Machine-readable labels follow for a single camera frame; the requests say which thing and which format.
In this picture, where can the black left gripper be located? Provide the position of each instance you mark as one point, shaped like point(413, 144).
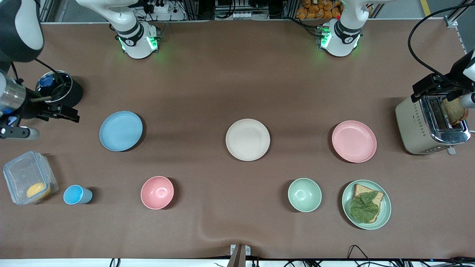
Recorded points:
point(433, 85)

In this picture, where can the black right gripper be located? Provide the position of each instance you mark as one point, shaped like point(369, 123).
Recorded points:
point(32, 110)

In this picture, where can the pink plate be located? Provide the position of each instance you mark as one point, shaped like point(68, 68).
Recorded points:
point(354, 141)

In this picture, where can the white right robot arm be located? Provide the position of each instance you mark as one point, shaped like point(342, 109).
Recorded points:
point(135, 34)

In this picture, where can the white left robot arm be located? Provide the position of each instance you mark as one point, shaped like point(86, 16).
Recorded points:
point(343, 35)

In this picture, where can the black utensil pot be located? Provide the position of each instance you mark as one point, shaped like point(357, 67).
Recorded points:
point(72, 94)

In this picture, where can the toasted bread slice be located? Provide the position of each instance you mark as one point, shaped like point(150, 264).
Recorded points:
point(454, 111)

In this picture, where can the beige toaster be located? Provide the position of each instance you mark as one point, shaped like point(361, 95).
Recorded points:
point(415, 126)

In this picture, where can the blue plate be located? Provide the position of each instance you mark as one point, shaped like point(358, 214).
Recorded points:
point(121, 131)

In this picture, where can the clear plastic container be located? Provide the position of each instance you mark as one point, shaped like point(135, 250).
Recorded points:
point(22, 174)

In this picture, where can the blue cup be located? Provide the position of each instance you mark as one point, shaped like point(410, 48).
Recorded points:
point(74, 195)

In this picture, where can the yellow round food piece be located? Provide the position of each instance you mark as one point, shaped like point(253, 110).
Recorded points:
point(38, 191)

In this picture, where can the bread slice under lettuce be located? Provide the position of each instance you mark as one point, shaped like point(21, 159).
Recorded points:
point(360, 191)

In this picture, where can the pink bowl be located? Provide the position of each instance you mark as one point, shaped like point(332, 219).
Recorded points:
point(157, 193)

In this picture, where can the green plate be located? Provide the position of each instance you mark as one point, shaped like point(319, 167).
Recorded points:
point(386, 207)

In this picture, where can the green lettuce leaf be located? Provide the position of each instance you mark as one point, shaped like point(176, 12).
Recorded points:
point(364, 209)

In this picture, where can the orange snack bag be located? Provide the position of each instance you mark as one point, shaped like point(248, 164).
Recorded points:
point(319, 8)

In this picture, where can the white power strip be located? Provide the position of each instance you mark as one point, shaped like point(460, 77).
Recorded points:
point(159, 6)

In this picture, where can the green bowl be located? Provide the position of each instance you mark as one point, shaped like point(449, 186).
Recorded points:
point(304, 195)

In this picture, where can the beige plate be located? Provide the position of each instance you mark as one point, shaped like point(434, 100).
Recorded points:
point(248, 139)

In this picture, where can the aluminium frame post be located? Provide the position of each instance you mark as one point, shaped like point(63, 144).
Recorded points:
point(456, 26)

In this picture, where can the metal camera mount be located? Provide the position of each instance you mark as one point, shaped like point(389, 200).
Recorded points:
point(239, 256)

